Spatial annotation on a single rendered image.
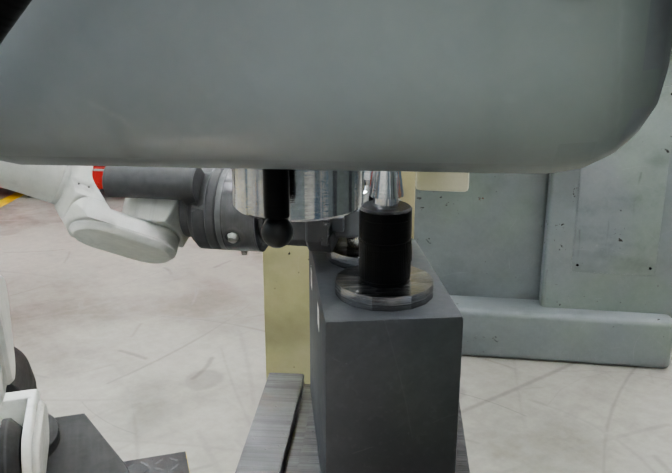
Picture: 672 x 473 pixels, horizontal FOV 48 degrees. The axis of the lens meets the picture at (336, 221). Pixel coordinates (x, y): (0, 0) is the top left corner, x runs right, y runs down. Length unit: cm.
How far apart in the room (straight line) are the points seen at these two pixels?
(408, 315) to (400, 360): 4
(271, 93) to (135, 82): 3
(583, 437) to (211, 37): 251
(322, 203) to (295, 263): 188
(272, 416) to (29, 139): 70
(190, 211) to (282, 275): 138
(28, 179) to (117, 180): 8
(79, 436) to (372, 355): 95
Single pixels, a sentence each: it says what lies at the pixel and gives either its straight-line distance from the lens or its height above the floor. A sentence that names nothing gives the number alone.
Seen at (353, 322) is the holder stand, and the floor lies 109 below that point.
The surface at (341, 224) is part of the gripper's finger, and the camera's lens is 75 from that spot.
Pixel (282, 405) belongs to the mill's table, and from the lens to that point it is 90.
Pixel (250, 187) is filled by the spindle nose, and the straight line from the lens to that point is 26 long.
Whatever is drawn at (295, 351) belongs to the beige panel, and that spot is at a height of 36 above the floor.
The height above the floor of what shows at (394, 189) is 119.
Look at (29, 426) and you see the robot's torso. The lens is 126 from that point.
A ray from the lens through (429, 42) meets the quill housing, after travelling 17.
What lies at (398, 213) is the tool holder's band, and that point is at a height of 117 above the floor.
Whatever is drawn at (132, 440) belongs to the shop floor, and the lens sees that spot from 259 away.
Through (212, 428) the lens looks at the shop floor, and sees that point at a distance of 260.
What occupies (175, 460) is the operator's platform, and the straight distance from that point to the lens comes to 174.
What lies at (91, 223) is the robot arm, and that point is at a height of 114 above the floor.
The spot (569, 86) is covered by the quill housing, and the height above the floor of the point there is 133.
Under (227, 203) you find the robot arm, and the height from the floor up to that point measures 115.
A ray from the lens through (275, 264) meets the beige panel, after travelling 214.
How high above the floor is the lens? 135
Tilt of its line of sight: 17 degrees down
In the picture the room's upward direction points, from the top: straight up
